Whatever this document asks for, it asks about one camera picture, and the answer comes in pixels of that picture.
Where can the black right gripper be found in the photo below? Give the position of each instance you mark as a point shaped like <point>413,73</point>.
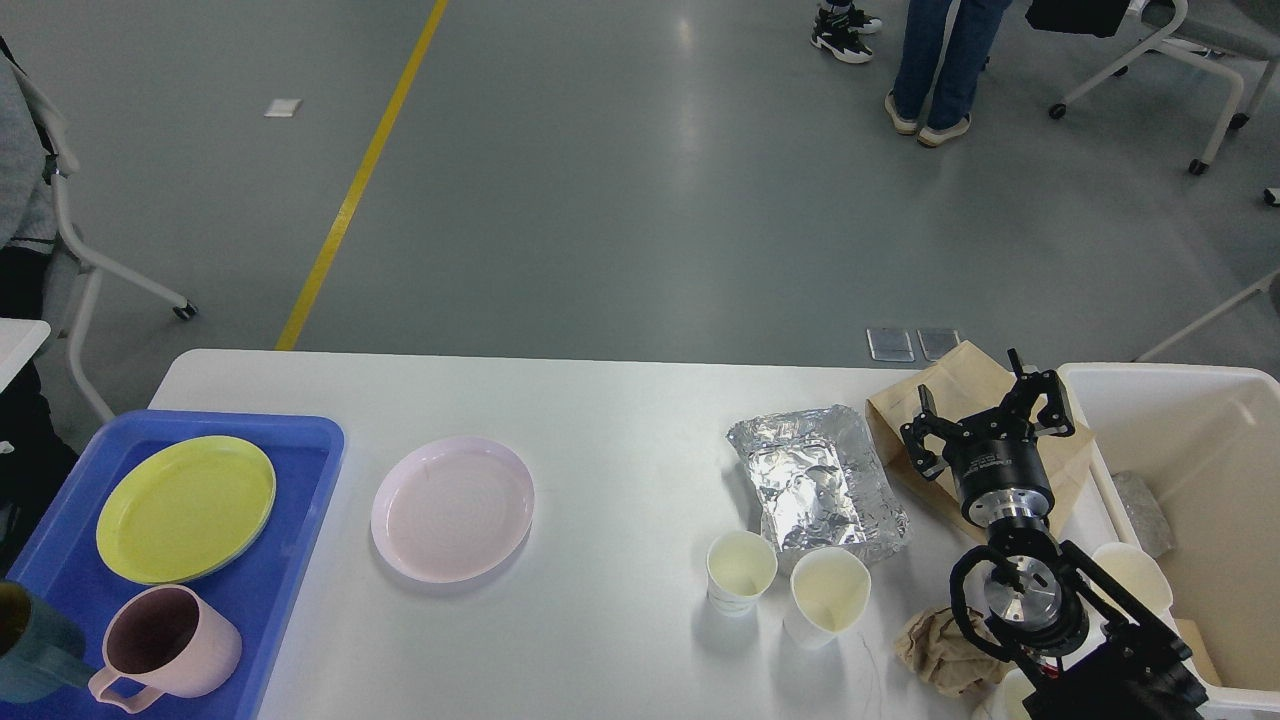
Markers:
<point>996,478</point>

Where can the pink plate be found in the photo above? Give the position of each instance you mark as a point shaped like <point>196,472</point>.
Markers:
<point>453,510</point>

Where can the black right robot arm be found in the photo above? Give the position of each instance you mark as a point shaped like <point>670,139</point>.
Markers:
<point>1087,645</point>

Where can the brown paper bag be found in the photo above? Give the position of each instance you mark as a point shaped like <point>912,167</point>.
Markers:
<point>964,382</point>

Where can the right metal floor plate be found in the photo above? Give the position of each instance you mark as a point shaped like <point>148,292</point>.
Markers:
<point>937,342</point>

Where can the metal floor plate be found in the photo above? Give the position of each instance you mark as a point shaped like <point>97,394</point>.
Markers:
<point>937,342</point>
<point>890,345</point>

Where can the left metal floor plate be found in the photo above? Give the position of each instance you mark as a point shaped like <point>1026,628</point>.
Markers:
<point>890,345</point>

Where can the crumpled aluminium foil tray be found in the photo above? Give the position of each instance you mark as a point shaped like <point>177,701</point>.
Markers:
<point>820,483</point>

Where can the paper cup in bin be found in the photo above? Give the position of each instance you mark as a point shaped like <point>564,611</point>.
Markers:
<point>1136,572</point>

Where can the crumpled brown paper napkin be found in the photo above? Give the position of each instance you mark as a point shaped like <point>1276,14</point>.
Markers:
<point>933,649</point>

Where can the white plastic bin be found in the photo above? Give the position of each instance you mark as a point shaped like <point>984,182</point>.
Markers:
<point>1205,440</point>

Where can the right white paper cup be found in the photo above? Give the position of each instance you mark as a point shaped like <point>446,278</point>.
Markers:
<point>830,588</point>

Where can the white paper cup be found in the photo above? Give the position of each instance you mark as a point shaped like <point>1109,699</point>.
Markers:
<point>741,566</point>
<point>830,588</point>

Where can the white cup bottom edge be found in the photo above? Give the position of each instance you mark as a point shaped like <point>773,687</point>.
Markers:
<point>1006,701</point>

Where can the left white paper cup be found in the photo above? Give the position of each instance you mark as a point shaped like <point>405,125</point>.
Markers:
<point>741,566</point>

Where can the white chair leg right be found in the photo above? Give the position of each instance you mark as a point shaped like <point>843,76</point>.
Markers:
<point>1266,286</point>

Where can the person in blue jeans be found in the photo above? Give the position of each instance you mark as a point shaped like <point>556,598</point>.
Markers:
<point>945,48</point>

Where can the person in black trousers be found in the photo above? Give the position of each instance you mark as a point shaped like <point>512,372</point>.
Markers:
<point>840,28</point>

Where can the white office chair right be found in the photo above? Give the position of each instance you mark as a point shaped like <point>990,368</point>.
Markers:
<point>1200,34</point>

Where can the white paper on floor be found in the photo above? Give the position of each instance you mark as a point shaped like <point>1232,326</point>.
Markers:
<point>282,108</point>

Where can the yellow-green plate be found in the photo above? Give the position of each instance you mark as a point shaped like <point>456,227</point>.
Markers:
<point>186,511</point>

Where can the pink mug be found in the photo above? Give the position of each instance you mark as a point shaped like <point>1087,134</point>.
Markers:
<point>166,640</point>

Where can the white chair left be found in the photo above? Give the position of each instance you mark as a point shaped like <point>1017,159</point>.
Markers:
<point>76,269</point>

